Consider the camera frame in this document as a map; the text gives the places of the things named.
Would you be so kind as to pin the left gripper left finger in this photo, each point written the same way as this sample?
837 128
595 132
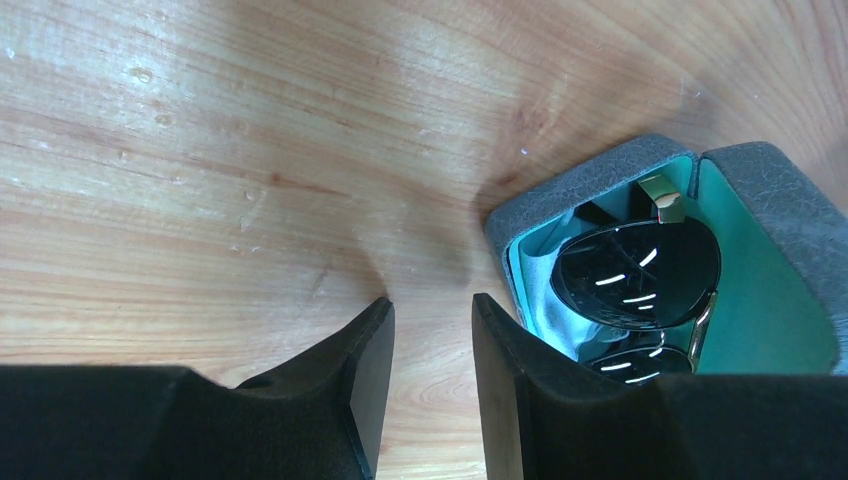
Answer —
318 415

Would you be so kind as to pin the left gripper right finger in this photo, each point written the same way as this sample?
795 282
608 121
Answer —
544 416

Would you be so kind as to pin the light blue cleaning cloth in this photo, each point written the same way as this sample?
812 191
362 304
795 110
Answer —
545 314

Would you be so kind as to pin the black round sunglasses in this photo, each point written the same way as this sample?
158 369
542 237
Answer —
648 281

